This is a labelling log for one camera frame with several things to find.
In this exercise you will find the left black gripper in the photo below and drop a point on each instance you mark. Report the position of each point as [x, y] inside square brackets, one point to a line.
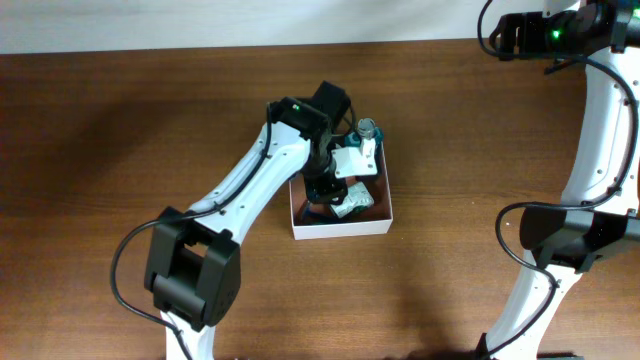
[326, 190]

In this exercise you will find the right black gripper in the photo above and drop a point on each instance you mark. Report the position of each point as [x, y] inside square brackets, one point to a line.
[531, 28]

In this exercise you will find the blue disposable razor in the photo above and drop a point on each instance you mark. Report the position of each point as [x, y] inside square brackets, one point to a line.
[310, 217]

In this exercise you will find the green white floss packet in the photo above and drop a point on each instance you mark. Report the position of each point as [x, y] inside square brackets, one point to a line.
[358, 199]

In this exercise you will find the teal mouthwash bottle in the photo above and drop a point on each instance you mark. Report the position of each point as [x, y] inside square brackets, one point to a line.
[366, 129]

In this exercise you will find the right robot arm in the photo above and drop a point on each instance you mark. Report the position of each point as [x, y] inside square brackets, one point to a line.
[598, 214]

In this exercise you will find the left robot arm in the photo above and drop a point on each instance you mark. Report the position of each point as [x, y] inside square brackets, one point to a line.
[193, 266]

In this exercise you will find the white cardboard box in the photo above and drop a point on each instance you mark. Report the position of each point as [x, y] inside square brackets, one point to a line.
[376, 220]

